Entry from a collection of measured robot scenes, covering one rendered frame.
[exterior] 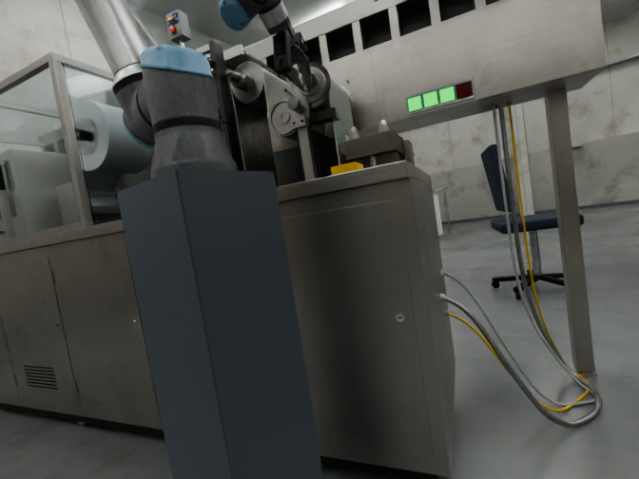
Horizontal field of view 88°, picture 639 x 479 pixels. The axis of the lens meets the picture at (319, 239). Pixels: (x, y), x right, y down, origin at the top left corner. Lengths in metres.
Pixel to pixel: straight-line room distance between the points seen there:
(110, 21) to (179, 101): 0.25
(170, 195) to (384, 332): 0.61
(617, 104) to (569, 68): 9.16
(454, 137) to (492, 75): 9.45
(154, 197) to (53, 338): 1.40
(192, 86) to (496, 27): 1.16
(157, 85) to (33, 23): 4.87
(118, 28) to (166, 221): 0.42
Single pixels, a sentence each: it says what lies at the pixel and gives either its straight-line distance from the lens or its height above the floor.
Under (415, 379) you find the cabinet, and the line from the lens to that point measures 0.94.
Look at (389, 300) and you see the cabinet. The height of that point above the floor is 0.56.
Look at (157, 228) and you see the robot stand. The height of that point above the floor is 0.82.
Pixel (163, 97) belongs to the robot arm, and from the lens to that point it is 0.64.
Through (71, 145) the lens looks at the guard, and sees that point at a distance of 1.69.
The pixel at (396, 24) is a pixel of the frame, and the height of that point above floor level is 1.51.
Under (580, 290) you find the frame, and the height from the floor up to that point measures 0.36.
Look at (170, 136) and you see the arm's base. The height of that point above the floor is 0.97.
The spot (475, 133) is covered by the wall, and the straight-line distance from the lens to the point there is 10.78.
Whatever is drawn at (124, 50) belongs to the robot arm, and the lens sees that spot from 0.82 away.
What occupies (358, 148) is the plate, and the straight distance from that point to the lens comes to 1.10.
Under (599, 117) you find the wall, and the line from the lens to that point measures 10.59.
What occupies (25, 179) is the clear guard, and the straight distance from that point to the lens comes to 2.00.
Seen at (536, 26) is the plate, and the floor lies 1.33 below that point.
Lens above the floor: 0.80
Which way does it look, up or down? 4 degrees down
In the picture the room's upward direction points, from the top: 9 degrees counter-clockwise
